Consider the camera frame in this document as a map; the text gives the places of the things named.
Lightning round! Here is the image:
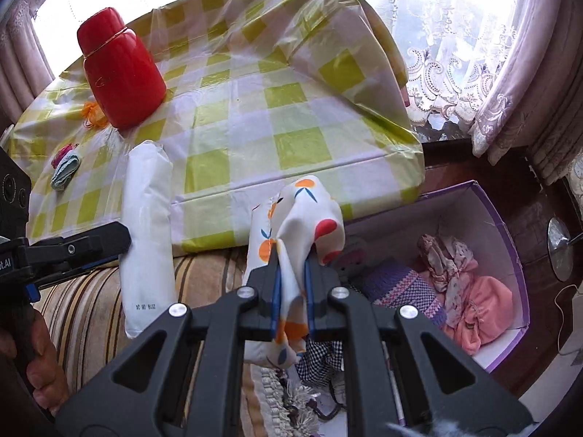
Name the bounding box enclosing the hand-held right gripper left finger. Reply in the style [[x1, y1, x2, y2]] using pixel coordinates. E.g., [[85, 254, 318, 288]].
[[55, 248, 281, 437]]

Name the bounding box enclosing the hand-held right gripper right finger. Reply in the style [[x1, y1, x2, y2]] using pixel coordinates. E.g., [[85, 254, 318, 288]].
[[303, 255, 533, 437]]

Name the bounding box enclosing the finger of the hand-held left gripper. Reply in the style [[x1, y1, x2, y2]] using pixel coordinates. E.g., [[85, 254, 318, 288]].
[[18, 221, 133, 283]]

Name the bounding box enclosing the black white houndstooth cloth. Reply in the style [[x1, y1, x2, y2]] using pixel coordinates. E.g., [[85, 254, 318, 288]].
[[298, 337, 344, 390]]

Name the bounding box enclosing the white orange-print cloth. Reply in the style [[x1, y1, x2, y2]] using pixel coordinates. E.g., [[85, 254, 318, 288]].
[[241, 175, 347, 369]]

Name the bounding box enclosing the white plastic packet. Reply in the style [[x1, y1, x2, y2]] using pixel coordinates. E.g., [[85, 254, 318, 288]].
[[119, 141, 176, 340]]

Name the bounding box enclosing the pink white floral cloth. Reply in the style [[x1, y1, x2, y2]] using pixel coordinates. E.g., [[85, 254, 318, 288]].
[[416, 233, 479, 315]]

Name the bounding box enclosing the pink garment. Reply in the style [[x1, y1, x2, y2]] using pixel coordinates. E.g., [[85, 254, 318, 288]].
[[419, 271, 515, 353]]

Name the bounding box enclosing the purple cardboard box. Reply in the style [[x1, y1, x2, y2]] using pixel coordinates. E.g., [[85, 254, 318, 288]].
[[337, 180, 532, 426]]

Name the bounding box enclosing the person's left hand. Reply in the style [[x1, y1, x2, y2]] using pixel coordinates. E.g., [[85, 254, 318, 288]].
[[0, 310, 71, 415]]

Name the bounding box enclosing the white plush toy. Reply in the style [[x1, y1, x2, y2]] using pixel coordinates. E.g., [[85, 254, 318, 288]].
[[330, 234, 372, 283]]

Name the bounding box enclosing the striped sofa cover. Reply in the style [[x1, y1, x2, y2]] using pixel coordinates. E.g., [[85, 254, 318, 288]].
[[34, 237, 347, 437]]

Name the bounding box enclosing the small magenta cloth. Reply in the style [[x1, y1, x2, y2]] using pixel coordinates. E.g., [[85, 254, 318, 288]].
[[51, 142, 77, 167]]

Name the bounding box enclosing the purple knit hat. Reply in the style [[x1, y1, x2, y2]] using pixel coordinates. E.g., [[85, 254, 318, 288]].
[[362, 264, 447, 328]]

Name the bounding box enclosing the pink patterned curtain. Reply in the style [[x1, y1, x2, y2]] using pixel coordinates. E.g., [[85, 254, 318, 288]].
[[0, 0, 69, 105], [469, 0, 583, 183]]

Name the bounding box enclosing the green checked plastic tablecloth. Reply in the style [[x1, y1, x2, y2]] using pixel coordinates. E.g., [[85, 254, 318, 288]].
[[9, 0, 426, 258]]

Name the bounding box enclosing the red plastic bottle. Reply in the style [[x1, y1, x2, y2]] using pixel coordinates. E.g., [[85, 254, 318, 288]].
[[77, 7, 167, 130]]

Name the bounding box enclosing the silver metal disc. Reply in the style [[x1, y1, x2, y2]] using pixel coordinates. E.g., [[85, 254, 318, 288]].
[[547, 217, 583, 283]]

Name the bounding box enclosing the orange hair tie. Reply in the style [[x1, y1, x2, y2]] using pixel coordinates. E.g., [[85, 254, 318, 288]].
[[81, 101, 109, 129]]

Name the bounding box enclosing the white cable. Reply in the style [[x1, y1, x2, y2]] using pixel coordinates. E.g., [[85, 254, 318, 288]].
[[552, 282, 583, 356]]

